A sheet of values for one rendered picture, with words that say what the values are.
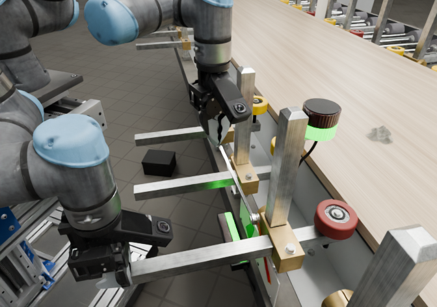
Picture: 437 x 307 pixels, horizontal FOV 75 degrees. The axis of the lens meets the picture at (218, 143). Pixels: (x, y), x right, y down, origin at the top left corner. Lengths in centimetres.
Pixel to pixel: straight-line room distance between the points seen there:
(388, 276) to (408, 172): 51
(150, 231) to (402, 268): 35
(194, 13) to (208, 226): 134
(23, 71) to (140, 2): 42
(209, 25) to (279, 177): 30
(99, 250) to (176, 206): 135
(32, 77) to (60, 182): 52
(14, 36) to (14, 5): 7
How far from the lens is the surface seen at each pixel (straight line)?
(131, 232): 49
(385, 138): 91
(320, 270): 90
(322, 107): 49
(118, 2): 51
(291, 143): 48
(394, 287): 34
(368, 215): 67
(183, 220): 176
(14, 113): 50
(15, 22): 86
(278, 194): 55
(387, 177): 78
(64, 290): 143
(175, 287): 154
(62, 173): 38
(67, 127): 38
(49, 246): 159
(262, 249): 61
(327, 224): 61
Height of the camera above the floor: 136
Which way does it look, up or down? 36 degrees down
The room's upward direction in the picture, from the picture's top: straight up
